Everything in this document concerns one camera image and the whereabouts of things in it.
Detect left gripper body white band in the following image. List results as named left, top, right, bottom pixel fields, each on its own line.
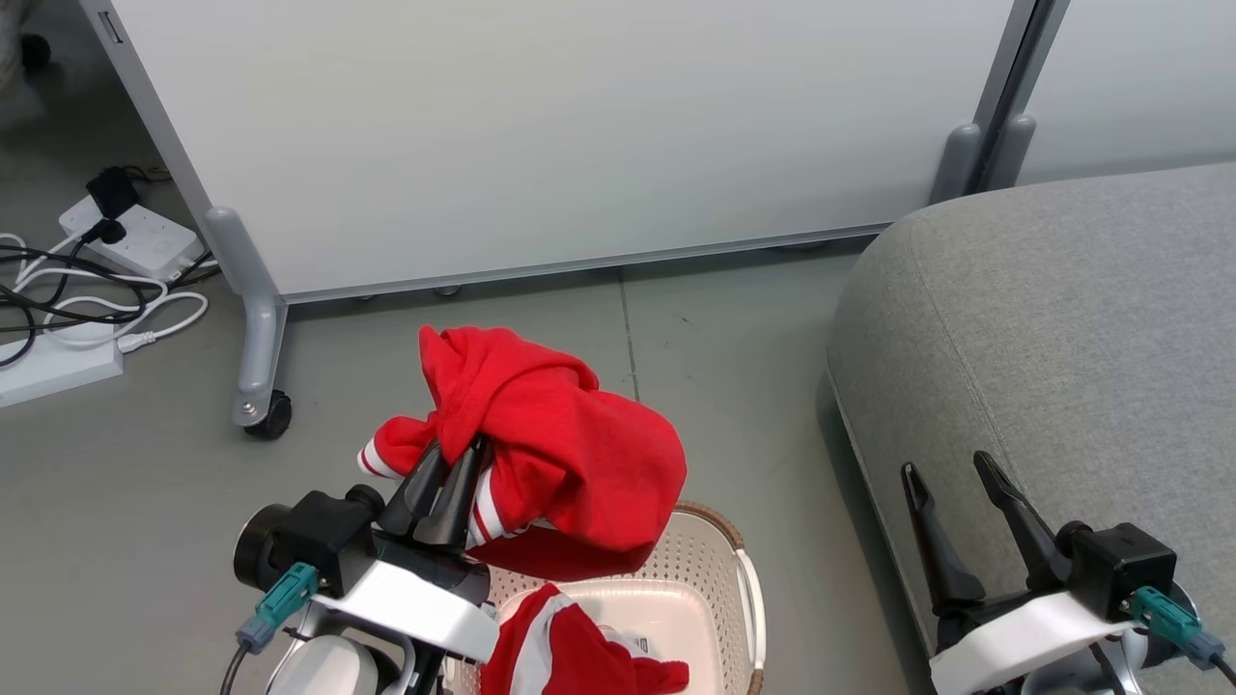
left=309, top=529, right=500, bottom=664

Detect teal right camera cable connector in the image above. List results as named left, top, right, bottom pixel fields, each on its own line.
left=1125, top=586, right=1236, bottom=684

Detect short grey partition foot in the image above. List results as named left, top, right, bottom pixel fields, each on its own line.
left=931, top=123, right=986, bottom=205
left=987, top=114, right=1037, bottom=190

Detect white power strip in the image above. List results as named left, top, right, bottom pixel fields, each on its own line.
left=58, top=196, right=209, bottom=282

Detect flat white box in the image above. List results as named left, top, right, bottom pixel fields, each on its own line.
left=0, top=323, right=125, bottom=409

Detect white power strips with cables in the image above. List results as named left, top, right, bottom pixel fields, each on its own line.
left=0, top=241, right=221, bottom=370

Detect teal camera cable connector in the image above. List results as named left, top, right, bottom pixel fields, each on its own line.
left=1125, top=586, right=1236, bottom=684
left=220, top=563, right=321, bottom=695

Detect cream perforated laundry basket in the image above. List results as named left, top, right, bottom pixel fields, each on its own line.
left=444, top=502, right=768, bottom=695

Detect black power adapter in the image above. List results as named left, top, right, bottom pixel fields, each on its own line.
left=86, top=166, right=142, bottom=219

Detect large white partition panel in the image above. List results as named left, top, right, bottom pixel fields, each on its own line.
left=77, top=0, right=1042, bottom=302

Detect grey fabric sofa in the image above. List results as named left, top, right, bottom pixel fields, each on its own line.
left=826, top=162, right=1236, bottom=695

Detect long grey partition foot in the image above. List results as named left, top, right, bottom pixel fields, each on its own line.
left=203, top=206, right=291, bottom=429

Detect red garment with striped cuffs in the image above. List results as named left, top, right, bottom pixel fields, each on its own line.
left=357, top=325, right=688, bottom=582

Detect black caster wheel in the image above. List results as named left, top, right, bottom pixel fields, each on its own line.
left=243, top=389, right=294, bottom=441

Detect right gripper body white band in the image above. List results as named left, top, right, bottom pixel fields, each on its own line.
left=929, top=589, right=1140, bottom=695

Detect white cable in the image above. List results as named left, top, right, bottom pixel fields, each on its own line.
left=0, top=232, right=210, bottom=354

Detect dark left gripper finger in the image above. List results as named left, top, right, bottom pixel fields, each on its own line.
left=377, top=439, right=451, bottom=540
left=415, top=436, right=489, bottom=553

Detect teal left camera cable connector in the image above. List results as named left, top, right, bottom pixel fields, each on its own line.
left=220, top=563, right=321, bottom=695

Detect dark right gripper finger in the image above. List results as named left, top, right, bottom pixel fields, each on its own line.
left=973, top=451, right=1070, bottom=593
left=901, top=461, right=987, bottom=615

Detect narrow white partition panel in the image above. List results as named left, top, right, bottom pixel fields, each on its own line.
left=1004, top=0, right=1236, bottom=189

